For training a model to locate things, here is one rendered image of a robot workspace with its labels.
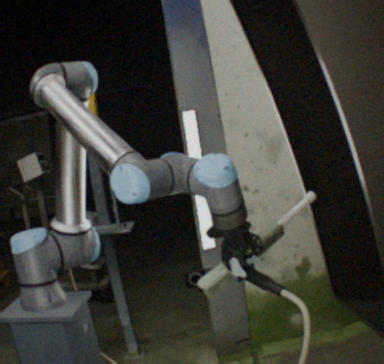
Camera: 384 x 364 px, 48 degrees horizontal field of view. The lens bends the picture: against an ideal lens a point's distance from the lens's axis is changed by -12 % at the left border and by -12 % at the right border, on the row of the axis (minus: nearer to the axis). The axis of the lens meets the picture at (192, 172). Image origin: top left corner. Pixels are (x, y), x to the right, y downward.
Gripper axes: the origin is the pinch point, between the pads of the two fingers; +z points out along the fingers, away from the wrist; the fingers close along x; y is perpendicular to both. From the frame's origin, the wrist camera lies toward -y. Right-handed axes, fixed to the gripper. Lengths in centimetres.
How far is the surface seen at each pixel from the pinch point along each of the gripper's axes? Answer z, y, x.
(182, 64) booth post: -24, -93, 65
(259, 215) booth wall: 44, -56, 56
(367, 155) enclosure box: -30.2, 28.7, 25.6
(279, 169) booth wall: 28, -55, 73
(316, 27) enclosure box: -60, 15, 32
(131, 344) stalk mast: 101, -98, -20
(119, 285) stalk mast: 69, -108, -4
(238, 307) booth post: 80, -53, 27
